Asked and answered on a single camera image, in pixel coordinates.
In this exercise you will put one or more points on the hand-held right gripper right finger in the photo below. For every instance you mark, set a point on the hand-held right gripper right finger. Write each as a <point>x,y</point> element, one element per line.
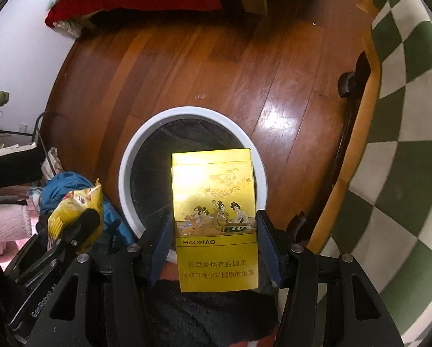
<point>271,251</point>

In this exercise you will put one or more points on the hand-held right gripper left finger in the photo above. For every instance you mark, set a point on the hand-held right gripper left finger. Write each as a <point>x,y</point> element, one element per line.
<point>159,251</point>

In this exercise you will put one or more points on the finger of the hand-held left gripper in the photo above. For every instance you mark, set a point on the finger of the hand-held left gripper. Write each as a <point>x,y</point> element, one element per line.
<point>83,226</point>

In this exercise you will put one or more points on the yellow snack wrapper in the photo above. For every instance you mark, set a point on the yellow snack wrapper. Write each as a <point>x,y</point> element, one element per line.
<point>69,206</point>

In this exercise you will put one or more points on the yellow cigarette box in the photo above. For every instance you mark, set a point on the yellow cigarette box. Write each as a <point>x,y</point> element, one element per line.
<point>216,224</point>

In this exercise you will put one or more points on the white round trash bin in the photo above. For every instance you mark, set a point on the white round trash bin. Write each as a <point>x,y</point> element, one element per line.
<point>126,173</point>

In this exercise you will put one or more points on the black bin liner bag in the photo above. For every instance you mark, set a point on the black bin liner bag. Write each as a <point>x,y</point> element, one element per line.
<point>154,159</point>

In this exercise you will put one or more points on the pink fuzzy blanket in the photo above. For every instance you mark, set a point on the pink fuzzy blanket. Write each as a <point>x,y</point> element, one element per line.
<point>6,217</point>

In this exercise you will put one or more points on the dark fuzzy cloth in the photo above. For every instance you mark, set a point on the dark fuzzy cloth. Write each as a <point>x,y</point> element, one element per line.
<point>208,318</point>

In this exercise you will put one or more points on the white patterned cloth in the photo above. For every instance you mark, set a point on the white patterned cloth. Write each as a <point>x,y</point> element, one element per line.
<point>68,28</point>

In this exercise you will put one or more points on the tan wooden frame edge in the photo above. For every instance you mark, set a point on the tan wooden frame edge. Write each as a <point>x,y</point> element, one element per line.
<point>357,144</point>

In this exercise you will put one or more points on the dark furniture frame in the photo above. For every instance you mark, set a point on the dark furniture frame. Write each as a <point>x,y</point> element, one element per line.
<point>349,86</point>

